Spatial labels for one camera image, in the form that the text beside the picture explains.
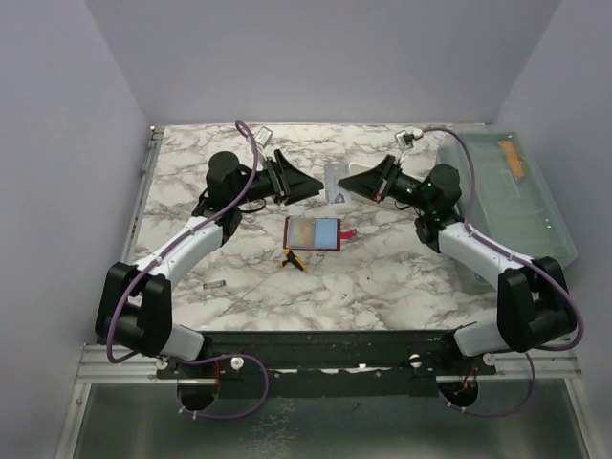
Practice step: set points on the gold credit card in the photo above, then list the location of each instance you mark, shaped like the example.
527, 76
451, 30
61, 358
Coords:
302, 233

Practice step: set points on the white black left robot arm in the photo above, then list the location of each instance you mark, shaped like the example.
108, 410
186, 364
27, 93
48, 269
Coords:
135, 309

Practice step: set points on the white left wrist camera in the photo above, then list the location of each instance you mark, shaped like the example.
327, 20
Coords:
264, 136

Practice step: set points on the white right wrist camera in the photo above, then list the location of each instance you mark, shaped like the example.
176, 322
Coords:
406, 139

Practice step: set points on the clear plastic storage box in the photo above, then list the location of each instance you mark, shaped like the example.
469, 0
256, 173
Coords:
518, 214

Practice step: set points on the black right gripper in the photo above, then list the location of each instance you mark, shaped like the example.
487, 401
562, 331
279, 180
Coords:
376, 184

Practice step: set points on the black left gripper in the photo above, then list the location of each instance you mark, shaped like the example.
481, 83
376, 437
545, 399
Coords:
288, 184

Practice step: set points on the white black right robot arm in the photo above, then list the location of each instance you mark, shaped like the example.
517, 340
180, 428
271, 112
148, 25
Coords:
532, 304

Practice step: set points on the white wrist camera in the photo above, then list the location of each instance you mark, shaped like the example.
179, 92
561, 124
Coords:
406, 139
264, 136

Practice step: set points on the black aluminium mounting rail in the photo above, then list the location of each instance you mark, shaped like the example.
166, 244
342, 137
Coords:
247, 365

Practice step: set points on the small metal bar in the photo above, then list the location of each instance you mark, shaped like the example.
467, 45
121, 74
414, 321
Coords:
214, 284

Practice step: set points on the yellow black T-handle hex key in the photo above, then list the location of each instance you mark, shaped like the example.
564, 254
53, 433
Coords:
289, 258

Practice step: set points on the red card holder wallet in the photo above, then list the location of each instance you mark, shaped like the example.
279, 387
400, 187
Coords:
328, 234

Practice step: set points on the white rectangular plastic tray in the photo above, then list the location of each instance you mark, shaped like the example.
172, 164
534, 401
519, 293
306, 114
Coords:
356, 169

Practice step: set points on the orange tool in box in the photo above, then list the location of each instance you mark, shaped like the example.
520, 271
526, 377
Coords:
512, 158

